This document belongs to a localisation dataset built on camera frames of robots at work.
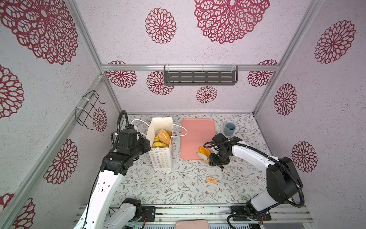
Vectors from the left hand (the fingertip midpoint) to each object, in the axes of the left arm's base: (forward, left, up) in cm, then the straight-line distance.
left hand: (148, 144), depth 73 cm
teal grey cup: (+25, -52, -19) cm, 61 cm away
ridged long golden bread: (+2, -5, -4) cm, 7 cm away
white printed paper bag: (-4, -6, -8) cm, 11 cm away
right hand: (-1, -36, -18) cm, 41 cm away
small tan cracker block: (-10, -35, -24) cm, 44 cm away
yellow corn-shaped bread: (+9, -2, -9) cm, 13 cm away
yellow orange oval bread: (+8, -32, -22) cm, 40 cm away
